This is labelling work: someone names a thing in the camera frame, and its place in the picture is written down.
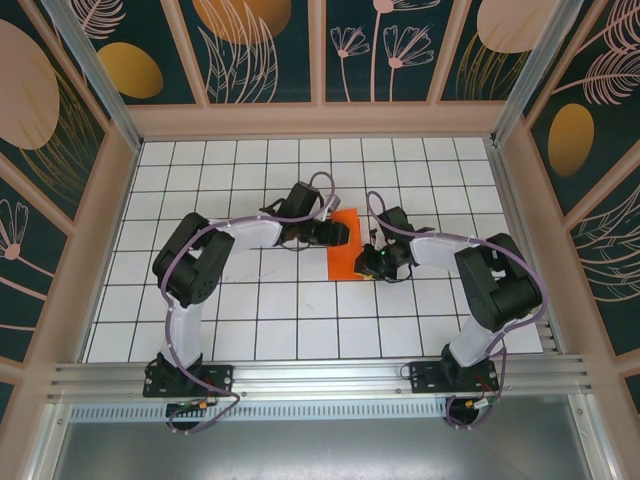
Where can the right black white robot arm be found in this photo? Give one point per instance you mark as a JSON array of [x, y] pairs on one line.
[[470, 345]]

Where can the yellow power connector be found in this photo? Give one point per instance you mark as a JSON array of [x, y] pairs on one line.
[[202, 404], [472, 403]]

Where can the aluminium mounting rail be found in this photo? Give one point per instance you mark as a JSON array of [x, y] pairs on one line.
[[320, 375]]

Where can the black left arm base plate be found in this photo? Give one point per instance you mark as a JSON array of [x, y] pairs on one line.
[[220, 377]]

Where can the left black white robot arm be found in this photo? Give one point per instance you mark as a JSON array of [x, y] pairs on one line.
[[185, 330]]

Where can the aluminium side rail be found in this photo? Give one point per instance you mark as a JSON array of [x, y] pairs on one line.
[[511, 200]]

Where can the orange paper sheet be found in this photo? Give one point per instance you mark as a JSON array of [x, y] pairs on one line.
[[340, 262]]

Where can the aluminium frame post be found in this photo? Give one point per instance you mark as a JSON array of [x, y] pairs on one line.
[[530, 70], [95, 70]]

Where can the grey metal sheet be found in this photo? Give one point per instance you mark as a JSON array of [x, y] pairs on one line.
[[320, 450]]

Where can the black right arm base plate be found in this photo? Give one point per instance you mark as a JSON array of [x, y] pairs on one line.
[[425, 377]]

